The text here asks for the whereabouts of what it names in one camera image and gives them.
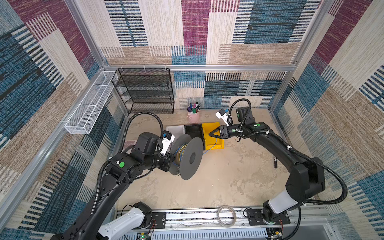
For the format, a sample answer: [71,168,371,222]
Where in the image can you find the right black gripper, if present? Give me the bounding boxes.
[208,122,245,140]

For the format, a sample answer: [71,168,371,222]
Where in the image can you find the grey filament spool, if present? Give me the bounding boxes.
[169,134,204,180]

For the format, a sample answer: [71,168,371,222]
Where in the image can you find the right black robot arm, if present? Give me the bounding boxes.
[209,99,348,225]

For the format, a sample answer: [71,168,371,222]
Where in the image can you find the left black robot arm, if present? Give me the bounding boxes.
[52,112,172,240]

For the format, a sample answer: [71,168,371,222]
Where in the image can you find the yellow plastic bin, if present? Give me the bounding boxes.
[201,121,225,151]

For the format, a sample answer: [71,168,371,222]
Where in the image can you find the black plastic bin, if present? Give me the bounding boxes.
[184,124,206,151]

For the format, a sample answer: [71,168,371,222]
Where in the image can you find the pink pen cup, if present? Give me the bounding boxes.
[187,102,201,124]

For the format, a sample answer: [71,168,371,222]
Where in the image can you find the white plastic bin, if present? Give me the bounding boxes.
[166,125,185,139]

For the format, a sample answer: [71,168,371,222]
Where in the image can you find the black marker pen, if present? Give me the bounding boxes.
[274,156,278,169]

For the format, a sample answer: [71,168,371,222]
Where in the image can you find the black mesh shelf rack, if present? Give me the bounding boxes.
[112,68,175,114]

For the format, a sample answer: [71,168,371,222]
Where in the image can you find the clear tubing coil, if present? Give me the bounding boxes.
[217,205,237,228]

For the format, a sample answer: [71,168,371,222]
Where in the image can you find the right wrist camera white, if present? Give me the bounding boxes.
[215,109,233,127]

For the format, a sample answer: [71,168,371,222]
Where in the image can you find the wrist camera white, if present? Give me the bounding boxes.
[215,109,233,127]
[160,130,175,156]

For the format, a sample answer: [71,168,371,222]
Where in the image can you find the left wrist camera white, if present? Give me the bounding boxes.
[160,130,175,156]

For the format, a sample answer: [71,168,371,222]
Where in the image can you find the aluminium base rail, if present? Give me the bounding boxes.
[113,206,337,240]

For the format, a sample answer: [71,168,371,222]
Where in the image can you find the white wire mesh basket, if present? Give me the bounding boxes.
[65,71,115,135]

